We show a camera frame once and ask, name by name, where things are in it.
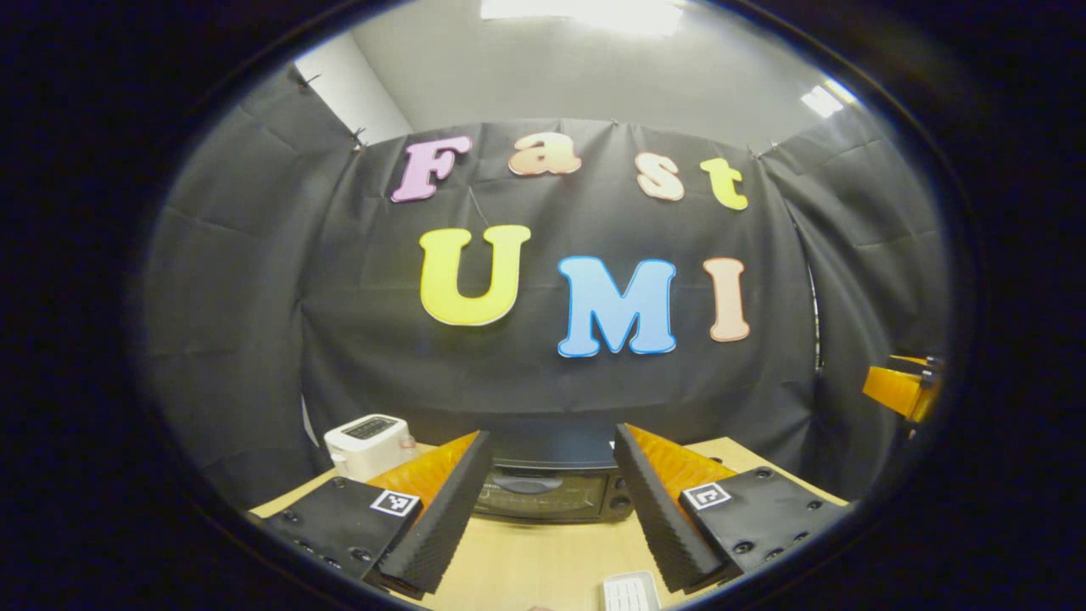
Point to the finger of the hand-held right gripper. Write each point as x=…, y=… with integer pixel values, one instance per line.
x=899, y=392
x=912, y=361

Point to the black electric oven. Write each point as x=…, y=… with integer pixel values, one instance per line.
x=543, y=501

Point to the white toaster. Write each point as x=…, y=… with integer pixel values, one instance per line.
x=365, y=450

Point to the black backdrop cloth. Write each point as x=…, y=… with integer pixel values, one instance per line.
x=526, y=390

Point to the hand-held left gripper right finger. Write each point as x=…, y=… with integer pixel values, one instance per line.
x=657, y=509

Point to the large ceiling light panel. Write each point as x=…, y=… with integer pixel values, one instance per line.
x=585, y=13

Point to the white slotted tray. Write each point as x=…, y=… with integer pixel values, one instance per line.
x=632, y=592

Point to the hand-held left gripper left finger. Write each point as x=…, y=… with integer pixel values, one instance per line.
x=441, y=518

